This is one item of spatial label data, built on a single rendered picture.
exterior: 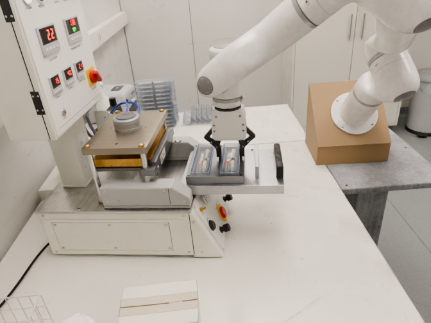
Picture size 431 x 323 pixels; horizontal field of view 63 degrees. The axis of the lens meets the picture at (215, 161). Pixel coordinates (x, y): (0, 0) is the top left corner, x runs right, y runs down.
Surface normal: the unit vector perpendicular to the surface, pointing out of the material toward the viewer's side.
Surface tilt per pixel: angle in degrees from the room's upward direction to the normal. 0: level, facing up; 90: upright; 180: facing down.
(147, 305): 1
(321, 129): 43
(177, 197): 90
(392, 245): 0
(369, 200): 90
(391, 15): 120
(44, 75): 90
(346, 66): 90
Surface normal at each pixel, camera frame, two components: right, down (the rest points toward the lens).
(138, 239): -0.08, 0.49
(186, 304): -0.10, -0.87
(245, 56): 0.14, 0.07
